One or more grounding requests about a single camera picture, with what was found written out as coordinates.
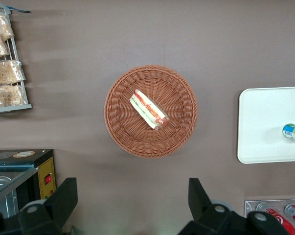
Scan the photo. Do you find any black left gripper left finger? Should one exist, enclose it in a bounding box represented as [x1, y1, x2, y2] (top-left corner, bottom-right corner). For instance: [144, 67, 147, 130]
[0, 177, 78, 235]

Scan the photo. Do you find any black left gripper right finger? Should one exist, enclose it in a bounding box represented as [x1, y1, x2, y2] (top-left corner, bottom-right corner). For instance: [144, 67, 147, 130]
[178, 178, 295, 235]

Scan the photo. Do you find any green gum bottle white lid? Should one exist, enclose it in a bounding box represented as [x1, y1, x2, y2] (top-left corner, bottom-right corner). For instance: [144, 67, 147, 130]
[281, 122, 295, 144]

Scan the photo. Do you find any cream rectangular plastic tray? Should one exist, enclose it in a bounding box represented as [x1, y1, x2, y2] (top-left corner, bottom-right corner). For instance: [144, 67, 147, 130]
[237, 86, 295, 164]

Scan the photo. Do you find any clear acrylic can holder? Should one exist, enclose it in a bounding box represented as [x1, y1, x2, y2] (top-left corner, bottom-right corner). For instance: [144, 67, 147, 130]
[244, 199, 295, 235]

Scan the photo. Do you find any steel pan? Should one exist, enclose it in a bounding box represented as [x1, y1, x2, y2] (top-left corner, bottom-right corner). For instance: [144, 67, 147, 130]
[0, 175, 19, 219]

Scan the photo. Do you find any black glass food warmer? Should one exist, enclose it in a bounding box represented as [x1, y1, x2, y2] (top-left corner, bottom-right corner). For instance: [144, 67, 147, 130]
[0, 148, 57, 220]

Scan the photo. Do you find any round brown wicker basket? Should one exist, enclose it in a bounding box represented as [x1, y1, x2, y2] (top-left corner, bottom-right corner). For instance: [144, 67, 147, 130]
[103, 64, 199, 159]

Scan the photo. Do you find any sandwich with tomato and lettuce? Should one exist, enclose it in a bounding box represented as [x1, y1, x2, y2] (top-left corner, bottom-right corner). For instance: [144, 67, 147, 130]
[129, 89, 171, 131]

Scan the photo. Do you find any grey wire bread rack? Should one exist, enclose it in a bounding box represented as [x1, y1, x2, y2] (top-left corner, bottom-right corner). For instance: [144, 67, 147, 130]
[0, 5, 33, 115]

